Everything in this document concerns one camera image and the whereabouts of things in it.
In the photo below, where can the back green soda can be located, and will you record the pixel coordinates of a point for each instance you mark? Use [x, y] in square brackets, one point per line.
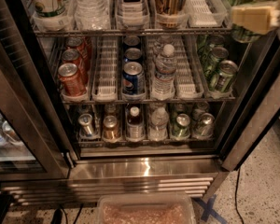
[206, 42]

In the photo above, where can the front blue pepsi can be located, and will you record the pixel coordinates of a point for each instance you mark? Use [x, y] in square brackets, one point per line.
[133, 78]

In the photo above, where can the empty white tray middle right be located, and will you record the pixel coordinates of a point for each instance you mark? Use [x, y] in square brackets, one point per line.
[187, 81]

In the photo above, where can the clear water bottle top shelf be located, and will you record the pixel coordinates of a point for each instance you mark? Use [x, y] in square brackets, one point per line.
[92, 15]

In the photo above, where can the stainless steel fridge cabinet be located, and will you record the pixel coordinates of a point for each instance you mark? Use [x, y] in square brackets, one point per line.
[97, 168]

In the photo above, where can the silver can bottom shelf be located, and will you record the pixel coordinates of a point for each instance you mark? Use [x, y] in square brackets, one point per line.
[85, 121]

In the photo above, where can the bronze can bottom shelf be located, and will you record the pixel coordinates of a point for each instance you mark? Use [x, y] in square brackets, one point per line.
[110, 127]

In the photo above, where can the open fridge door right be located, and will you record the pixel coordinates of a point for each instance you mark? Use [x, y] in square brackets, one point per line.
[267, 109]

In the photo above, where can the dark tea bottle bottom shelf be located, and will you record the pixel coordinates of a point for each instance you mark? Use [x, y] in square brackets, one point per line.
[135, 124]

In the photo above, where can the blue tape cross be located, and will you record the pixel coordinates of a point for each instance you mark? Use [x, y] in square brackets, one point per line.
[208, 210]

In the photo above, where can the back blue pepsi can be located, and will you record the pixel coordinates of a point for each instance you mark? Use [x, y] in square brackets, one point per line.
[131, 41]

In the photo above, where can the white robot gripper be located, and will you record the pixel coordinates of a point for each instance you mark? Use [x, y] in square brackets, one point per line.
[261, 18]

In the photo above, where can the middle green soda can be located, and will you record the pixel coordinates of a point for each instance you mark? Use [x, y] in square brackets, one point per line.
[214, 57]

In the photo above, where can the empty white tray top shelf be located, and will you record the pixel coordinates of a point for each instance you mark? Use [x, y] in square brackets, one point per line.
[206, 13]

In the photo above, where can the clear plastic bin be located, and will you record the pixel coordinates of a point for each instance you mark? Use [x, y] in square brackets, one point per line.
[147, 208]

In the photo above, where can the middle red soda can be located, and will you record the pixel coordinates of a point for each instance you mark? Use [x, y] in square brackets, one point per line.
[74, 56]

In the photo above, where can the water bottle bottom shelf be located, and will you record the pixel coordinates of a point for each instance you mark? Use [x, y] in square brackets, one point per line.
[157, 128]

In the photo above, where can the front red soda can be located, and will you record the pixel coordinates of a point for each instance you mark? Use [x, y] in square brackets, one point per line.
[69, 75]

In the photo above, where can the glass fridge door left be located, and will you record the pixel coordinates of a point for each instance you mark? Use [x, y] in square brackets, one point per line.
[32, 139]

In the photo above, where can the back red soda can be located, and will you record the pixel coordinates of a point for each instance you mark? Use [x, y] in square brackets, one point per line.
[78, 43]

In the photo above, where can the front green soda can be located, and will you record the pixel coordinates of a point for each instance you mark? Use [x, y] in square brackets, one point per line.
[223, 76]

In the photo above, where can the blue pepsi can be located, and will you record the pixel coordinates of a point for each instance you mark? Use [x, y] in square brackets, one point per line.
[133, 78]
[133, 55]
[131, 41]

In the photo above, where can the red soda can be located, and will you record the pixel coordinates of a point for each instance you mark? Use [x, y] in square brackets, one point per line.
[74, 56]
[78, 43]
[69, 75]

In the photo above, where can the water bottle middle shelf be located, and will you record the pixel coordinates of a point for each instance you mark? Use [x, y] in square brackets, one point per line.
[164, 74]

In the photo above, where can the tea bottle white label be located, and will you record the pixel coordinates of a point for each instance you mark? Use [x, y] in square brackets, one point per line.
[132, 8]

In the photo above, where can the pale green can bottom shelf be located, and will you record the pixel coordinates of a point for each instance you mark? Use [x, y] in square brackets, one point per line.
[205, 125]

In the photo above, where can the empty white tray middle left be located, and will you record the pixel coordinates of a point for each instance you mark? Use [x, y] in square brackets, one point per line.
[104, 88]

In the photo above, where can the green soda can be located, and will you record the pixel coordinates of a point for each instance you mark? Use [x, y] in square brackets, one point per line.
[206, 42]
[214, 57]
[223, 76]

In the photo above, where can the middle blue pepsi can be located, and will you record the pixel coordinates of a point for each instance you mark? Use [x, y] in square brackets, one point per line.
[133, 55]

